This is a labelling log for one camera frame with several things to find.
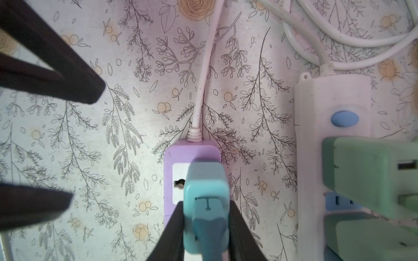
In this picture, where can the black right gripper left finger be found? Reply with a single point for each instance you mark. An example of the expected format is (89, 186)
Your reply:
(170, 246)

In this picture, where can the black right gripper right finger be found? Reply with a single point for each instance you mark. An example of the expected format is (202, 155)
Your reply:
(242, 245)

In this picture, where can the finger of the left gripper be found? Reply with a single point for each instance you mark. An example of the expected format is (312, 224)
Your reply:
(23, 206)
(69, 77)

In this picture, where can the white blue power strip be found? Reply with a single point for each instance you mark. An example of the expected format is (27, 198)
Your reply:
(327, 106)

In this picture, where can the light green charger plug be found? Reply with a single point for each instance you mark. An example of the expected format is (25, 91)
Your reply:
(378, 174)

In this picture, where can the purple power strip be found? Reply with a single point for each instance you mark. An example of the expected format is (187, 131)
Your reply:
(177, 160)

